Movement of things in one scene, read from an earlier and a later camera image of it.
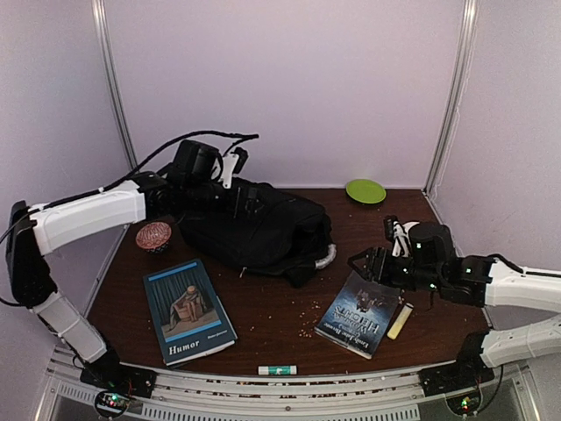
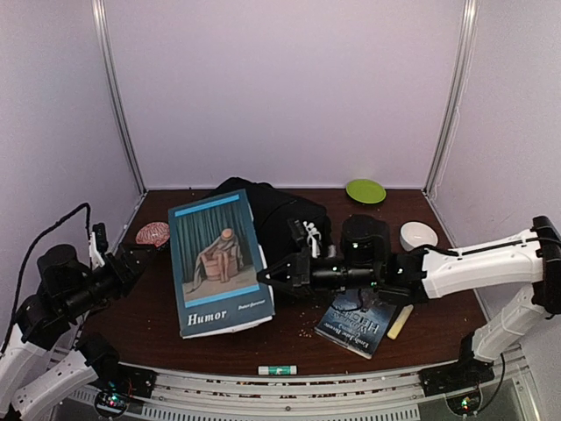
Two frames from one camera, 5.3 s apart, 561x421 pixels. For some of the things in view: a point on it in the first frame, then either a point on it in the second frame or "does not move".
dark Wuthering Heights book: x=360 y=314 does not move
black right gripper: x=377 y=257 to x=300 y=272
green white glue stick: x=277 y=370 does not move
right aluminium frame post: x=455 y=97 does not move
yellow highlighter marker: x=400 y=321 does not move
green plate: x=365 y=190 does not move
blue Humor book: x=188 y=317 to x=216 y=253
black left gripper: x=234 y=196 to x=125 y=281
